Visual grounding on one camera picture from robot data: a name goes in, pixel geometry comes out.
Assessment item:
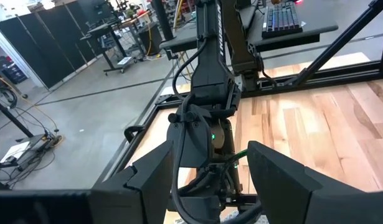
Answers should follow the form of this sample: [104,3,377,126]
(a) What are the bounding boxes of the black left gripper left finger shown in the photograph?
[0,139,176,224]

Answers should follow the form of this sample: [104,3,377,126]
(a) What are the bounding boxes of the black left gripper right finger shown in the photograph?
[247,139,383,224]

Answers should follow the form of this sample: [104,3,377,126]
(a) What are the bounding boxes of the black computer tower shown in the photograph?
[138,23,163,57]

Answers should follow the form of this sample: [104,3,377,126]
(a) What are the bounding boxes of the grey desk top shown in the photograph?
[159,21,200,52]

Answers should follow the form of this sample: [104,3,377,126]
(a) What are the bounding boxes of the grey keyboard shelf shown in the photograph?
[245,4,339,54]

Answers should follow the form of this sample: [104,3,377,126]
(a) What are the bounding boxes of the black standing desk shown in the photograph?
[80,11,158,75]

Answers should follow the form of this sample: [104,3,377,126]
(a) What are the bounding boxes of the black room divider panels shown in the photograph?
[0,1,100,90]

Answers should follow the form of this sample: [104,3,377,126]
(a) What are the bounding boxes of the backlit computer keyboard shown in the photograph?
[261,1,304,40]

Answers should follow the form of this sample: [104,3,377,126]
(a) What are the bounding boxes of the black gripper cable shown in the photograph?
[171,37,263,224]

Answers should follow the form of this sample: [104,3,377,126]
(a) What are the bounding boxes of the black stand with cables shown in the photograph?
[0,91,64,175]

